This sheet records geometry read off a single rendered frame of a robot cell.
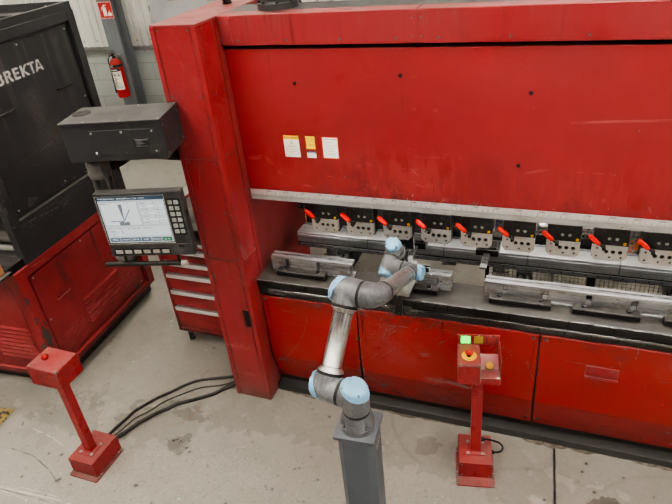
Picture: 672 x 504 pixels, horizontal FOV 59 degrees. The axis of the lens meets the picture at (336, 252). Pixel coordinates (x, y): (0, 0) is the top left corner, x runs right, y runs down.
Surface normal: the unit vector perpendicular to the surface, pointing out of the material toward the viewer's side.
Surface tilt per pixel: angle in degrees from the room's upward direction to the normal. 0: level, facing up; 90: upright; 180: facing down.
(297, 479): 0
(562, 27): 90
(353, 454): 90
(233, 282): 90
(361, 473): 90
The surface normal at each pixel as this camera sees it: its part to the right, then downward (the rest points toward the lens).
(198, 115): -0.34, 0.51
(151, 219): -0.11, 0.52
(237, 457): -0.09, -0.85
